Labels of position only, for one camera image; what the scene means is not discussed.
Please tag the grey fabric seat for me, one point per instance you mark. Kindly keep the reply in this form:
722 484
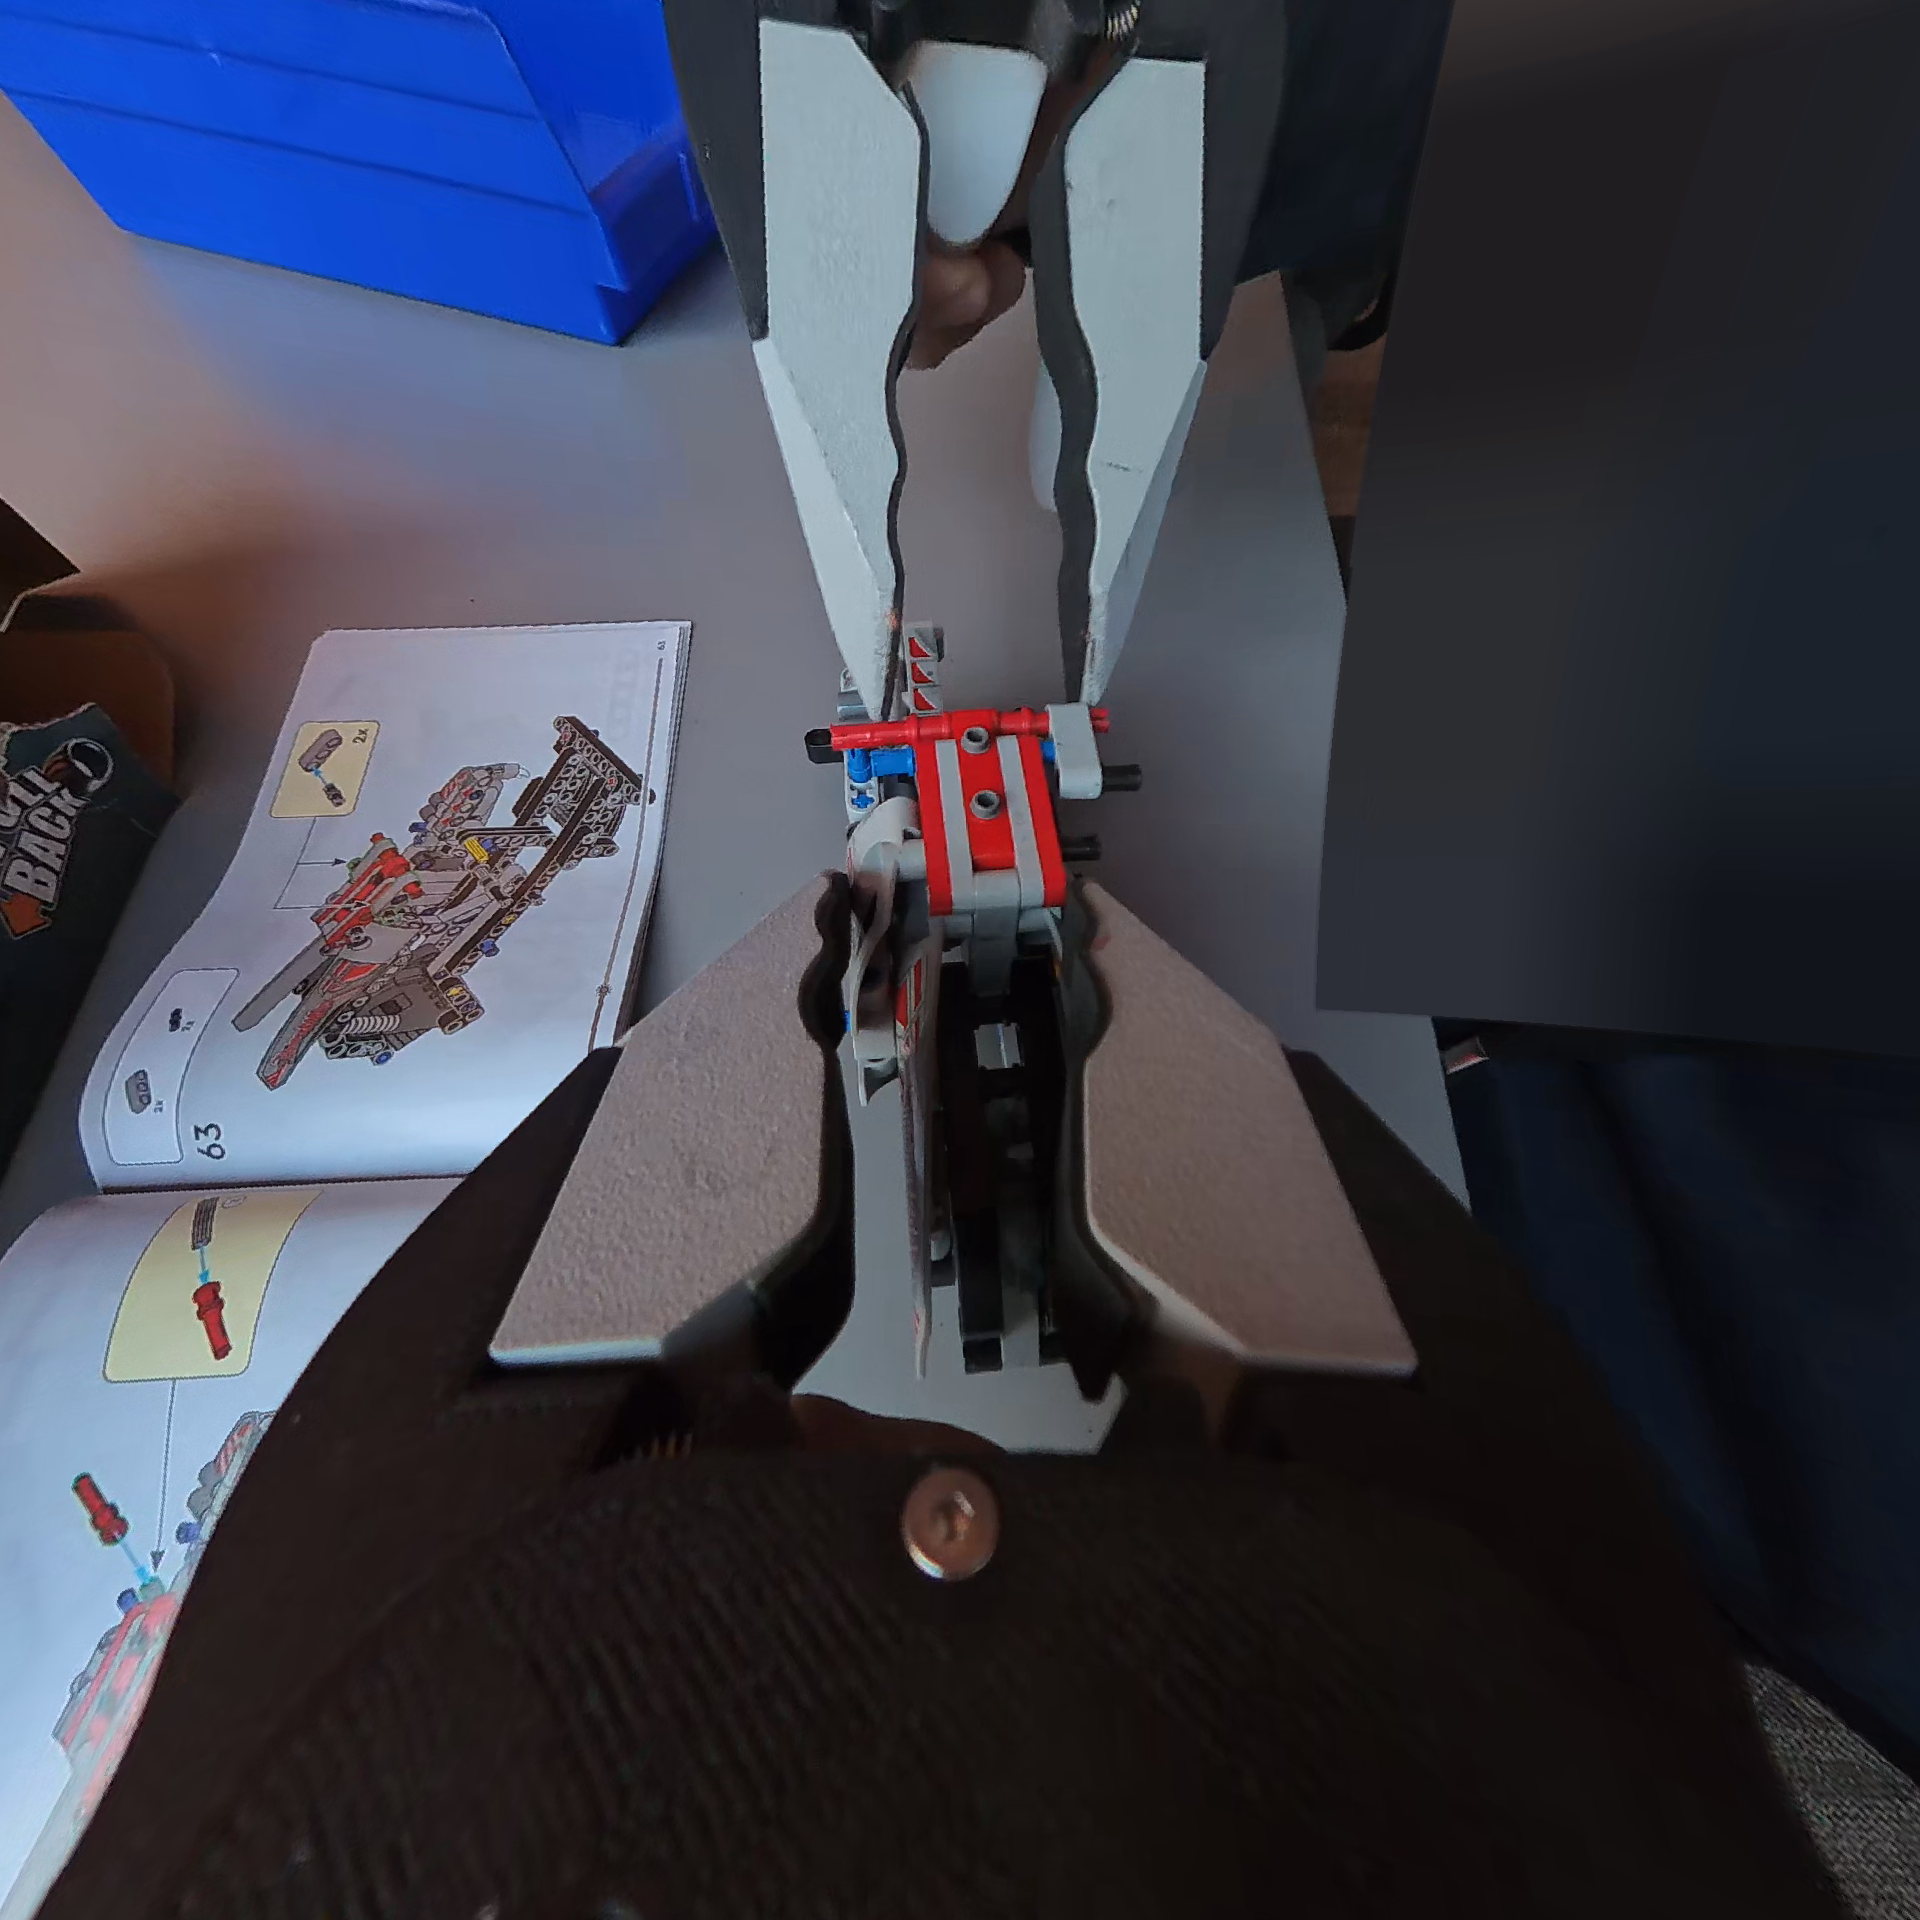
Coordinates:
1851 1816

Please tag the red grey black lego model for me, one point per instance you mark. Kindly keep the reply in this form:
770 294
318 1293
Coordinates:
975 840

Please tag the brown cardboard box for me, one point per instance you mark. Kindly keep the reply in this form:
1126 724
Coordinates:
76 630

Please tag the lego instruction booklet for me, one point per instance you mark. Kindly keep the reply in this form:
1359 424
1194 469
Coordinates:
451 840

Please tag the red lego axle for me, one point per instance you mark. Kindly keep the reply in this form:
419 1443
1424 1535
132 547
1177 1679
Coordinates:
900 735

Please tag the person's legs in dark pants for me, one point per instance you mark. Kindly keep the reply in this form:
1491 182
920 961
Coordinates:
1695 1349

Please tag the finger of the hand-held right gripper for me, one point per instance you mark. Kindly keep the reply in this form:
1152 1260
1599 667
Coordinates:
826 300
1132 300

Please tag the blue plastic bin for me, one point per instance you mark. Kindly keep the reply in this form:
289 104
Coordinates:
345 136

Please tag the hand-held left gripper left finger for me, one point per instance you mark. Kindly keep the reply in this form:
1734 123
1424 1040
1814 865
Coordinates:
675 1142

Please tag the person's right hand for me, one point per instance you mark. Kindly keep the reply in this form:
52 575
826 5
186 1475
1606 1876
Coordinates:
961 308

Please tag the dark printed lego set box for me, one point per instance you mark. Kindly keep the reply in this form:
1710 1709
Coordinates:
67 869

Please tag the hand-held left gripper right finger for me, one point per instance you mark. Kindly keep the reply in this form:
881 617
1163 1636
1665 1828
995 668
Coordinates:
1231 1155

